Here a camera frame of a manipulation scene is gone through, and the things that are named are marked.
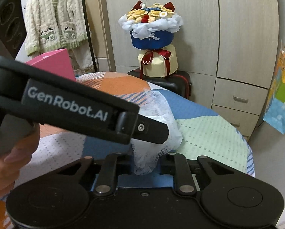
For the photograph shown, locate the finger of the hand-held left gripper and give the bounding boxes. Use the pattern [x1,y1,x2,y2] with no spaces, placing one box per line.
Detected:
[132,114,170,145]

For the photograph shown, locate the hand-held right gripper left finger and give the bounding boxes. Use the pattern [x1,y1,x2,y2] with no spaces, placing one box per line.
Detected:
[54,153,133,195]

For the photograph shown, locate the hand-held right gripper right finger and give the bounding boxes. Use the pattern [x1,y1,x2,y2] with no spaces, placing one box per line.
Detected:
[160,152,231,195]

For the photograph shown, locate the white fluffy item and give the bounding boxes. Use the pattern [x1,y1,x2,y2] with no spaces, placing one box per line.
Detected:
[130,89,183,176]

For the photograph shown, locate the pink cardboard box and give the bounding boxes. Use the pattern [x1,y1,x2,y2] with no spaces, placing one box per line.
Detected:
[25,48,77,82]

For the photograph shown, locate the person's left hand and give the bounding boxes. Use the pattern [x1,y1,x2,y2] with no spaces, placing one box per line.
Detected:
[0,132,41,199]

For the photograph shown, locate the fuzzy cream pants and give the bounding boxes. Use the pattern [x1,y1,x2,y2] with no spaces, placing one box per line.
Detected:
[69,48,96,75]

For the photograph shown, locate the patchwork tablecloth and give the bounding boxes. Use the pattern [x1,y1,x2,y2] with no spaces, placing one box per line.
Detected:
[0,72,255,229]

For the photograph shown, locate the black suitcase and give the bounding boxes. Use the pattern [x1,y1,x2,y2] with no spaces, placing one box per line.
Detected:
[127,68,192,98]

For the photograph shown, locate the black clothes rack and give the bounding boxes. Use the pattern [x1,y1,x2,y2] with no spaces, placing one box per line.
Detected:
[79,0,98,72]

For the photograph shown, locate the fuzzy cream cardigan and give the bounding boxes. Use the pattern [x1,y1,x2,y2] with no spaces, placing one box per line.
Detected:
[23,0,89,57]

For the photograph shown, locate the beige wooden board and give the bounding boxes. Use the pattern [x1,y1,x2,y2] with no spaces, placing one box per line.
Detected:
[83,0,117,73]

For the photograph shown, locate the flower bouquet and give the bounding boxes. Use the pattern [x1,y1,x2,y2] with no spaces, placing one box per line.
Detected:
[118,1,184,78]

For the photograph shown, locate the beige wardrobe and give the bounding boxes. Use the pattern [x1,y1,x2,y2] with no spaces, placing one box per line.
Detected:
[104,0,280,136]

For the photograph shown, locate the colourful gift bag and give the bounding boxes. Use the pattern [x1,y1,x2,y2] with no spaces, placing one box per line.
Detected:
[262,44,285,134]

